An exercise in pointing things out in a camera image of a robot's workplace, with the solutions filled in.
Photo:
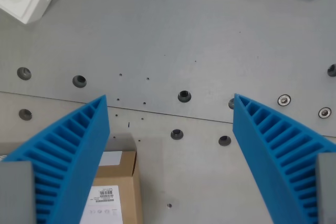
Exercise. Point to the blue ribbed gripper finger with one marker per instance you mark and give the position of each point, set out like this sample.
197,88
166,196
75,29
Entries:
273,153
65,153

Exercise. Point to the silver socket head screw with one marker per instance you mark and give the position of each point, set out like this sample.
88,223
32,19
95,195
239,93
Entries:
325,112
284,100

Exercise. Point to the brown cardboard box with label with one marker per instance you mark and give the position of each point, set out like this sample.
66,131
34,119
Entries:
116,190

